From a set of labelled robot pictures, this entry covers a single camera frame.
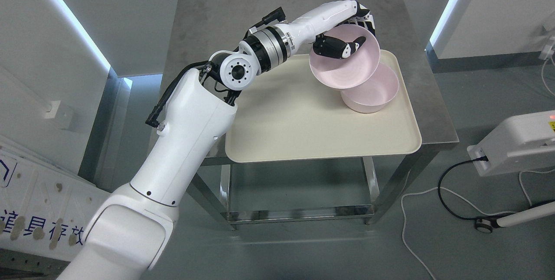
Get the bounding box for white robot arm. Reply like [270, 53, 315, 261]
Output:
[58, 9, 316, 280]

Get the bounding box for black power cable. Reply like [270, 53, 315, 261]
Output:
[437, 155, 489, 221]

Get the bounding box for stainless steel table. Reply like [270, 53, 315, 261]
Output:
[160, 0, 459, 225]

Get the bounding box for white stand leg with caster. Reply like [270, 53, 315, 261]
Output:
[474, 200, 555, 233]

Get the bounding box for white floor cable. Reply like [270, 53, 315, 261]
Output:
[401, 186, 516, 280]

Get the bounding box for white sign board blue lettering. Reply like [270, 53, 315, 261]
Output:
[0, 137, 109, 261]

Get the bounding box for white device with red light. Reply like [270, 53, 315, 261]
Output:
[467, 110, 555, 177]

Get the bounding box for cream plastic tray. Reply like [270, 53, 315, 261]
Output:
[225, 50, 422, 163]

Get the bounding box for pink bowl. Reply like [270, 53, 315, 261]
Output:
[309, 24, 380, 90]
[340, 63, 400, 114]

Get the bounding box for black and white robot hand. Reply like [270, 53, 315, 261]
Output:
[286, 0, 380, 59]

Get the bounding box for white wall socket box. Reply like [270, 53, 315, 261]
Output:
[44, 100, 75, 130]

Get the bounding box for white wall plug adapter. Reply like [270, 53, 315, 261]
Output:
[539, 25, 555, 61]

